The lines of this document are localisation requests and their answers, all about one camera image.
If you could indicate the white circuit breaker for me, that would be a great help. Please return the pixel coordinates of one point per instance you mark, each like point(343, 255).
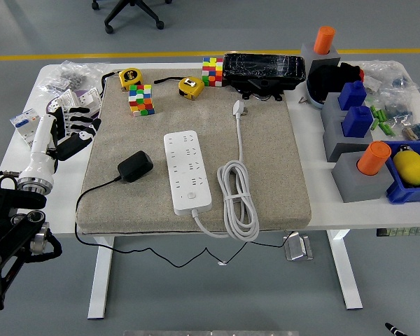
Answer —
point(22, 122)

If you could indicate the white wall socket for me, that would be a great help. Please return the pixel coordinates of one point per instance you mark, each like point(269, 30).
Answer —
point(91, 99)
point(66, 98)

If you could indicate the clear bag white parts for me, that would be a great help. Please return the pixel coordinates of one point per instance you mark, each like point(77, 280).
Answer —
point(381, 75)

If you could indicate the black wrapped box device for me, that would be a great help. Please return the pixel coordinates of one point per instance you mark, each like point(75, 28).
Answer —
point(262, 66)

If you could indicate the black cloth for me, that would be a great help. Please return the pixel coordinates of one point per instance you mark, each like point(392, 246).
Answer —
point(327, 80)

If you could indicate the table control panel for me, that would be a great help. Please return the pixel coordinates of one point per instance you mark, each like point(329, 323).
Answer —
point(402, 231)

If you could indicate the orange cylinder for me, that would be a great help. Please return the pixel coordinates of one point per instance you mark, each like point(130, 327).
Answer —
point(372, 159)
point(323, 40)

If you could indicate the white power strip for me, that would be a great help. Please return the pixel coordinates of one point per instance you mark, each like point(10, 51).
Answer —
point(187, 175)

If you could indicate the black plug adapter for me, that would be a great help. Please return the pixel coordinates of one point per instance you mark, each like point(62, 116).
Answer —
point(134, 167)

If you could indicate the white table leg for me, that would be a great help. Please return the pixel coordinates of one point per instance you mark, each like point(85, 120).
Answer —
point(99, 280)
point(346, 273)

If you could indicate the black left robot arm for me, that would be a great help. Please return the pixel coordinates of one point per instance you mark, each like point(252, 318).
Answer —
point(7, 224)

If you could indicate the yellow tape measure black label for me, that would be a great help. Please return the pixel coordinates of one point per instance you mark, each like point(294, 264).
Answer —
point(130, 77)

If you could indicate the colourful puzzle cube stack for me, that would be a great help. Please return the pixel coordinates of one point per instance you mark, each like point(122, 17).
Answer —
point(212, 71)
point(141, 101)

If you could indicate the clear bag grey screws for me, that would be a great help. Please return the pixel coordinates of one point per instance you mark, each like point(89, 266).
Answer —
point(70, 75)

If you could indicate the pale blue round base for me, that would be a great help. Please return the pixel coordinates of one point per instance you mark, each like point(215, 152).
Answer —
point(313, 99)

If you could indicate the yellow tape measure silver clip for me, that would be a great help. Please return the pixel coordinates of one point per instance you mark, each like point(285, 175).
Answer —
point(190, 87)

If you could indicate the small red item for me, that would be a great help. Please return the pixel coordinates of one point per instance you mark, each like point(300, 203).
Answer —
point(361, 75)

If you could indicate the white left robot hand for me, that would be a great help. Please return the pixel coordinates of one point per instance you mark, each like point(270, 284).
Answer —
point(42, 140)

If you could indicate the grey-brown mat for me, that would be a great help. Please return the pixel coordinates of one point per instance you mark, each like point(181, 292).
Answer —
point(266, 157)

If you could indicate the green plastic anchor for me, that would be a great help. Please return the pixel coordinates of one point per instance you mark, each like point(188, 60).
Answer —
point(373, 111)
point(383, 126)
point(389, 130)
point(381, 115)
point(375, 124)

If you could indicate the clear bag of resistors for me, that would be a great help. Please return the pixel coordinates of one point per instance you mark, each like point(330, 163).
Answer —
point(418, 131)

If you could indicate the blue storage bin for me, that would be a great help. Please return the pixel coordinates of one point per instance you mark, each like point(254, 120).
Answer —
point(402, 196)

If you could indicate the small black white toy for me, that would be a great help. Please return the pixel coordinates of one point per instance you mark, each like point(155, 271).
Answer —
point(403, 148)

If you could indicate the grey holder block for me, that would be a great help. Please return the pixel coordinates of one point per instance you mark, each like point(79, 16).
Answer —
point(306, 50)
point(330, 105)
point(357, 185)
point(336, 143)

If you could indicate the silver metal bracket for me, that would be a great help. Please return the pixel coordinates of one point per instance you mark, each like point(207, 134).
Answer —
point(297, 248)

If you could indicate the yellow lemon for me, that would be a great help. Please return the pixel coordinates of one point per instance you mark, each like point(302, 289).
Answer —
point(409, 168)

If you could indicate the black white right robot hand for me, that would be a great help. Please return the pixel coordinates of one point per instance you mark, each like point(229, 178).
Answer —
point(393, 329)

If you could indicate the clear bag blue parts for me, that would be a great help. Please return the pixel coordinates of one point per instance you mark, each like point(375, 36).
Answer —
point(399, 105)

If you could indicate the blue peg block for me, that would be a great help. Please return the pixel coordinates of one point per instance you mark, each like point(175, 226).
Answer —
point(351, 96)
point(357, 122)

